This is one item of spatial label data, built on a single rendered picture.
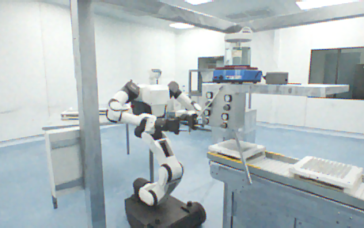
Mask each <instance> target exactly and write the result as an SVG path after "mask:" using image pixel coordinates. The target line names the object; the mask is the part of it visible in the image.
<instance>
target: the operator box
mask: <svg viewBox="0 0 364 228"><path fill-rule="evenodd" d="M44 135H45V142H46V147H47V166H48V172H49V179H50V185H51V194H52V195H53V196H54V197H55V198H57V197H59V196H64V195H66V194H71V193H72V192H76V191H81V190H82V189H84V176H83V166H82V150H81V142H80V127H67V128H62V129H57V130H53V131H45V132H44Z"/></svg>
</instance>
